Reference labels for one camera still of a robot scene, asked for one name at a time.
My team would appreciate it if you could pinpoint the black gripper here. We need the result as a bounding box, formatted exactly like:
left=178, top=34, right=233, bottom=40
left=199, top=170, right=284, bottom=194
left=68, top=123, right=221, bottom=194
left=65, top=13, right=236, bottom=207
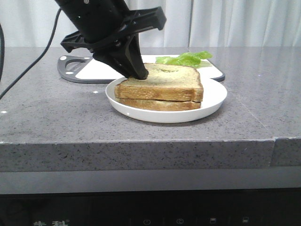
left=56, top=0, right=166, bottom=80

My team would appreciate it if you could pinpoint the toasted bread slice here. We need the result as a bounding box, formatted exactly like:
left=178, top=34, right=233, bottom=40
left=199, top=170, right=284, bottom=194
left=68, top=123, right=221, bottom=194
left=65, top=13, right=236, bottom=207
left=116, top=98, right=202, bottom=111
left=114, top=63, right=204, bottom=103

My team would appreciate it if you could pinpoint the green lettuce leaf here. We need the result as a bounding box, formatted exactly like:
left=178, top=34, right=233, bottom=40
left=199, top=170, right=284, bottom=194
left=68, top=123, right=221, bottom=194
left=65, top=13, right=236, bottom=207
left=156, top=51, right=213, bottom=69

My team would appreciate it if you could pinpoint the white cutting board grey rim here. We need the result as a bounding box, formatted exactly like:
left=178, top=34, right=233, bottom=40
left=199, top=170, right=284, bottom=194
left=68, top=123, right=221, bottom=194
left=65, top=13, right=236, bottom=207
left=57, top=55, right=225, bottom=84

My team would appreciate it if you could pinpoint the white round plate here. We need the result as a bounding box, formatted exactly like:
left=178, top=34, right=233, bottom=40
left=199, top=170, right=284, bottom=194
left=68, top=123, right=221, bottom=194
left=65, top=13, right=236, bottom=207
left=105, top=78, right=227, bottom=123

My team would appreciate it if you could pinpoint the white curtain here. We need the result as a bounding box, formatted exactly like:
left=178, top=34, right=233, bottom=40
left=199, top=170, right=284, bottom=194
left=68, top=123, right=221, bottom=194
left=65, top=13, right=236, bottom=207
left=0, top=0, right=301, bottom=48

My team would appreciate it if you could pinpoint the black appliance control panel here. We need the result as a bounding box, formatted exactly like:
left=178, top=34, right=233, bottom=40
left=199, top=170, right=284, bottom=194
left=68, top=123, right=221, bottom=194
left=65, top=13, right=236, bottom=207
left=0, top=188, right=301, bottom=226

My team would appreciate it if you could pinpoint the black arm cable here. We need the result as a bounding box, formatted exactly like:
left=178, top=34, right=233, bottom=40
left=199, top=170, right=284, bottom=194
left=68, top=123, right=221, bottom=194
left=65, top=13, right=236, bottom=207
left=0, top=8, right=62, bottom=100

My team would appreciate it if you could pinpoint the black cable at left edge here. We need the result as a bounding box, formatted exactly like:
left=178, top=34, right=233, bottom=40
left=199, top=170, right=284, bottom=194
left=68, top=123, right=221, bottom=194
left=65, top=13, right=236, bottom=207
left=0, top=23, right=6, bottom=82

